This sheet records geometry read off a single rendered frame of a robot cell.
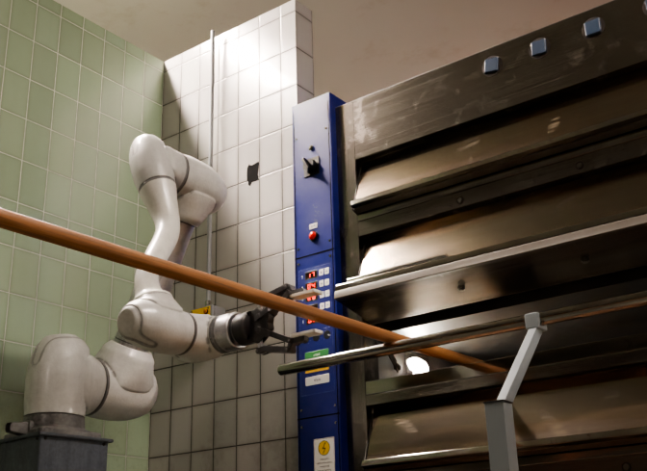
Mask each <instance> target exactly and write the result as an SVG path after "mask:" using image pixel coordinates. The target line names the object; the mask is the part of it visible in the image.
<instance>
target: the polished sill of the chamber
mask: <svg viewBox="0 0 647 471"><path fill-rule="evenodd" d="M644 349H647V332H643V333H638V334H632V335H627V336H621V337H615V338H610V339H605V340H600V341H594V342H588V343H583V344H578V345H572V346H567V347H561V348H555V349H550V350H545V351H539V352H534V354H533V356H532V358H531V362H530V364H529V367H528V369H529V368H534V367H540V366H546V365H552V364H558V363H563V362H569V361H575V360H581V359H587V358H592V357H598V356H604V355H610V354H616V353H626V352H632V351H638V350H644ZM515 358H516V355H513V356H508V357H502V358H496V359H491V360H485V361H480V362H475V363H469V364H463V365H458V366H453V367H447V368H442V369H436V370H430V371H425V372H420V373H414V374H409V375H403V376H398V377H392V378H387V379H377V380H371V381H366V395H373V394H378V393H384V392H390V391H396V390H402V389H407V388H413V387H419V386H425V385H431V384H436V383H442V382H448V381H454V380H460V379H470V378H476V377H482V376H488V375H494V374H499V373H505V372H509V371H510V369H511V367H512V364H513V362H514V360H515Z"/></svg>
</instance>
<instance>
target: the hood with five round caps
mask: <svg viewBox="0 0 647 471"><path fill-rule="evenodd" d="M644 67H647V0H615V1H612V2H610V3H607V4H605V5H603V6H600V7H598V8H595V9H592V10H590V11H587V12H585V13H580V14H578V15H575V16H573V17H570V18H568V19H565V20H562V21H560V22H558V23H556V24H553V25H550V26H548V27H545V28H543V29H540V30H537V31H535V32H532V33H530V34H527V35H524V36H522V37H520V38H518V39H513V40H511V41H508V42H506V43H503V44H501V45H498V46H495V47H493V48H490V49H488V50H485V51H482V52H480V53H478V54H476V55H473V56H470V57H468V58H465V59H463V60H460V61H457V62H455V63H452V64H450V65H446V66H443V67H440V68H438V69H435V70H433V71H431V72H428V73H426V74H423V75H421V76H418V77H415V78H413V79H410V80H408V81H405V82H402V83H400V84H397V85H396V86H393V87H390V88H388V89H385V90H383V91H380V92H376V93H373V94H371V95H368V96H366V97H363V98H360V99H358V100H355V101H353V102H352V104H353V125H354V146H355V160H356V161H358V162H360V163H365V162H368V161H371V160H374V159H376V158H379V157H382V156H385V155H388V154H391V153H394V152H397V151H400V150H403V149H406V148H409V147H411V146H414V145H417V144H421V143H424V142H427V141H430V140H433V139H436V138H439V137H442V136H445V135H448V134H451V133H453V132H456V131H459V130H462V129H465V128H468V127H471V126H474V125H477V124H480V123H483V122H486V121H488V120H491V119H493V118H498V117H501V116H504V115H507V114H510V113H513V112H516V111H519V110H522V109H525V108H528V107H530V106H533V105H536V104H539V103H542V102H545V101H548V100H551V99H554V98H557V97H560V96H562V95H565V94H567V93H570V92H575V91H578V90H581V89H584V88H587V87H590V86H593V85H596V84H599V83H602V82H605V81H607V80H610V79H613V78H616V77H619V76H622V75H625V74H628V73H631V72H633V71H636V70H639V69H642V68H644Z"/></svg>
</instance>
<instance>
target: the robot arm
mask: <svg viewBox="0 0 647 471"><path fill-rule="evenodd" d="M129 165H130V170H131V173H132V177H133V181H134V184H135V186H136V188H137V190H138V192H139V194H140V197H141V199H142V201H143V203H144V205H145V206H146V208H147V210H148V212H149V214H150V216H151V218H152V220H153V221H154V224H155V232H154V235H153V238H152V240H151V242H150V244H149V245H148V247H147V249H146V251H145V253H146V254H149V255H152V256H155V257H158V258H161V259H165V260H167V261H170V262H173V263H176V264H179V265H181V263H182V260H183V257H184V255H185V252H186V249H187V247H188V244H189V242H190V239H191V237H192V234H193V231H194V227H195V226H196V227H198V226H200V225H201V224H202V223H203V221H204V220H205V219H206V218H207V217H208V216H209V215H211V214H214V213H216V212H217V211H219V210H220V209H221V207H222V206H223V204H224V203H225V200H226V196H227V188H226V185H225V183H224V181H223V179H222V178H221V177H220V175H219V174H218V173H217V172H216V171H215V170H213V169H212V168H211V167H209V166H208V165H206V164H204V163H202V162H201V161H199V160H197V159H195V158H194V157H192V156H189V155H185V154H182V153H180V152H178V151H176V150H174V149H173V148H171V147H169V146H165V144H164V142H163V141H162V140H160V139H159V138H157V137H156V136H154V135H149V134H144V135H140V136H138V137H137V138H136V139H135V140H134V141H133V143H132V145H131V148H130V153H129ZM173 283H174V279H171V278H167V277H164V276H161V275H155V274H153V273H149V272H146V271H143V270H139V269H137V270H136V274H135V286H134V289H133V292H132V294H131V297H130V300H129V302H128V303H127V304H126V305H124V306H123V307H122V308H121V310H120V312H119V314H118V317H117V328H118V330H117V333H116V337H115V339H112V340H110V341H109V342H107V343H105V344H104V345H103V346H102V348H101V349H100V351H99V352H98V353H97V354H96V356H92V355H91V354H90V348H89V347H88V345H87V344H86V343H85V342H84V340H82V339H80V338H79V337H78V336H76V335H73V334H52V335H48V336H45V337H44V338H43V339H42V340H41V341H40V342H39V343H38V344H37V345H36V347H35V349H34V351H33V353H32V356H31V358H30V361H29V364H28V368H27V373H26V380H25V388H24V414H23V422H10V423H7V425H6V428H5V431H6V432H8V433H9V434H6V435H5V436H4V438H9V437H14V436H18V435H22V434H27V433H31V432H56V433H65V434H74V435H83V436H91V437H99V438H101V433H98V432H90V431H86V430H85V416H88V417H90V418H95V419H100V420H107V421H127V420H132V419H136V418H139V417H141V416H144V415H145V414H146V413H147V412H149V411H150V409H151V408H152V407H153V406H154V404H155V402H156V400H157V396H158V384H157V380H156V378H155V376H154V359H153V356H152V353H151V352H154V353H162V354H171V356H172V357H174V358H175V359H177V360H179V361H183V362H189V363H197V362H203V361H208V360H212V359H215V358H218V357H221V356H222V355H224V354H225V353H232V352H235V351H239V350H243V349H245V348H246V347H247V346H248V345H251V344H256V343H257V347H258V349H256V353H258V354H261V355H266V354H268V353H296V351H297V350H296V346H299V345H300V344H301V343H305V342H307V341H308V337H313V336H317V335H322V334H324V332H323V331H322V330H319V329H315V328H313V329H309V330H306V331H301V332H297V333H292V334H290V337H288V336H285V335H282V334H280V333H277V332H274V331H273V330H274V326H273V321H274V317H275V316H276V315H277V313H278V312H279V311H278V310H274V309H271V308H268V307H266V308H265V309H264V308H263V307H264V306H262V305H259V304H258V305H257V307H256V308H255V309H254V310H252V311H248V312H244V313H240V312H231V313H227V314H223V315H219V316H210V315H209V314H194V313H188V312H184V311H183V309H182V307H181V306H180V305H179V304H178V303H177V302H176V300H175V299H174V298H173V296H172V294H171V293H170V291H171V288H172V286H173ZM295 289H296V287H295V286H294V285H291V284H288V283H285V284H283V285H281V286H280V287H278V288H276V289H274V290H272V291H270V292H269V293H271V294H274V295H277V296H280V297H283V298H286V299H289V300H297V301H299V300H303V299H307V298H311V297H315V296H318V295H321V294H322V293H323V292H322V291H320V290H317V289H310V290H307V289H304V288H298V289H296V290H295ZM269 337H272V338H275V339H278V340H281V341H284V342H286V343H288V346H287V347H285V346H267V345H264V344H263V343H264V342H265V341H266V340H267V339H268V338H269Z"/></svg>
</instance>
